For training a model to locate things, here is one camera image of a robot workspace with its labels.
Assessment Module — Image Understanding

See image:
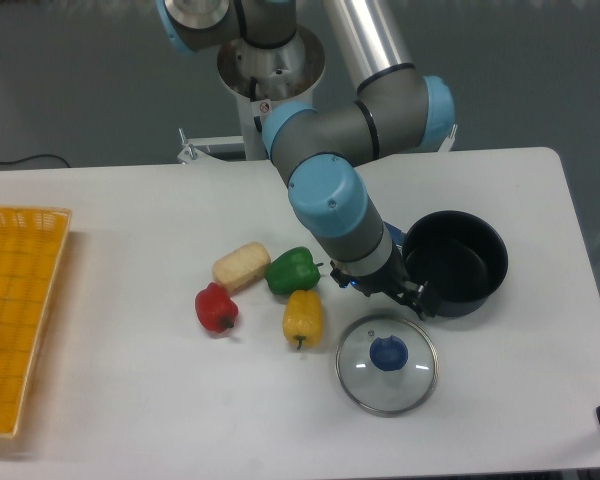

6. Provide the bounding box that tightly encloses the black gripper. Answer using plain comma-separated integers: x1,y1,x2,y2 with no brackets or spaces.
330,244,442,319

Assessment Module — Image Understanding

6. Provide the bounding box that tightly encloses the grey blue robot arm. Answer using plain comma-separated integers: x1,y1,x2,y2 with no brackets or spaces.
157,1,455,318

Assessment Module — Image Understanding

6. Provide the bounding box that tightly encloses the yellow bell pepper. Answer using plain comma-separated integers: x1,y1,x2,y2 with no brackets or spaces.
282,290,324,350

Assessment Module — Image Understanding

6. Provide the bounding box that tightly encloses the green bell pepper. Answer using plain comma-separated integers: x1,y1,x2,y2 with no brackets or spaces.
265,246,322,295

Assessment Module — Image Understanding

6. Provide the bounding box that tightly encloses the red bell pepper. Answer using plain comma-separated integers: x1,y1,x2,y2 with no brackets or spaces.
195,282,239,334

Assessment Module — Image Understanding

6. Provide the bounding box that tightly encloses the black cooking pot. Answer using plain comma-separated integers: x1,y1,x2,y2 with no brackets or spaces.
402,210,509,318

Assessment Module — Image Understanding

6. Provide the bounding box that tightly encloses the glass pot lid blue knob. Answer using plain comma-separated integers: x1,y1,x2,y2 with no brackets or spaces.
335,314,440,417

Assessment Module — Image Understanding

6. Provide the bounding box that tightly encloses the beige bread loaf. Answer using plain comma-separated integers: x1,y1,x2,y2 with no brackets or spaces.
212,242,271,295

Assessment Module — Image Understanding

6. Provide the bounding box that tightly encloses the yellow woven basket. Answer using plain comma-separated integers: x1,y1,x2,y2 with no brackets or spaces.
0,205,72,438

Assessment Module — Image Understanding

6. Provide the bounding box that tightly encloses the black floor cable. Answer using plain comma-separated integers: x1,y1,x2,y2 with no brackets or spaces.
0,154,73,168

